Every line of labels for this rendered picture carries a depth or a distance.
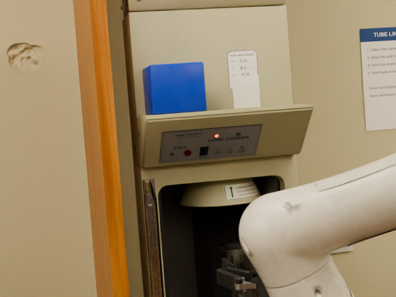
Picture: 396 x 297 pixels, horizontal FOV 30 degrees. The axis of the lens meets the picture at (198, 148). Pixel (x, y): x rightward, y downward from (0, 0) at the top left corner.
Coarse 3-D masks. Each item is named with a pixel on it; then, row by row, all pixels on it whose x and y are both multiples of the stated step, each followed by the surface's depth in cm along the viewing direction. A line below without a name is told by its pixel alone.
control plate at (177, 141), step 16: (208, 128) 137; (224, 128) 137; (240, 128) 138; (256, 128) 139; (176, 144) 138; (192, 144) 139; (208, 144) 140; (224, 144) 141; (240, 144) 142; (256, 144) 143; (160, 160) 140; (176, 160) 141; (192, 160) 142
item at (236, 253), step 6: (222, 246) 137; (222, 252) 137; (228, 252) 136; (234, 252) 135; (240, 252) 134; (228, 258) 136; (234, 258) 135; (240, 258) 134; (246, 258) 133; (234, 264) 135; (240, 264) 134; (246, 264) 133; (234, 294) 135; (246, 294) 133; (252, 294) 132; (258, 294) 132
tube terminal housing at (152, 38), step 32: (128, 32) 144; (160, 32) 143; (192, 32) 145; (224, 32) 146; (256, 32) 148; (128, 64) 148; (224, 64) 146; (288, 64) 149; (128, 96) 152; (224, 96) 147; (288, 96) 149; (256, 160) 148; (288, 160) 150
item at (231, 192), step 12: (228, 180) 151; (240, 180) 152; (252, 180) 155; (192, 192) 153; (204, 192) 151; (216, 192) 150; (228, 192) 150; (240, 192) 151; (252, 192) 153; (192, 204) 151; (204, 204) 150; (216, 204) 149; (228, 204) 149
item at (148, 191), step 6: (150, 192) 116; (150, 198) 113; (150, 204) 112; (150, 210) 112; (150, 216) 112; (150, 222) 112; (150, 228) 112; (150, 234) 112; (150, 240) 112; (150, 246) 112; (150, 252) 129; (156, 258) 112; (156, 264) 112; (156, 270) 112; (156, 276) 112; (156, 282) 113; (156, 288) 113; (156, 294) 113
